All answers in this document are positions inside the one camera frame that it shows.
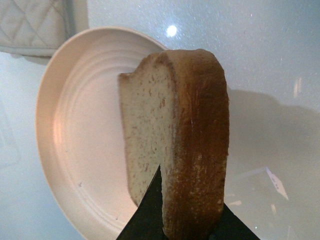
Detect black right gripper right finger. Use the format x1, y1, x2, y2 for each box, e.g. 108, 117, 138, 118
208, 203, 257, 240

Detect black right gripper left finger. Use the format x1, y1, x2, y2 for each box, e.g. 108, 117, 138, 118
117, 168, 166, 240

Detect pink round plate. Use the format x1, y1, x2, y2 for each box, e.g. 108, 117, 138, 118
35, 27, 166, 240

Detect brown bread slice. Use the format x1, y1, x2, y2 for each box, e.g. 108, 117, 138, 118
118, 49, 230, 240

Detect grey quilted oven mitt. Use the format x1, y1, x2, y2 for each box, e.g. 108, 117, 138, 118
0, 0, 89, 57

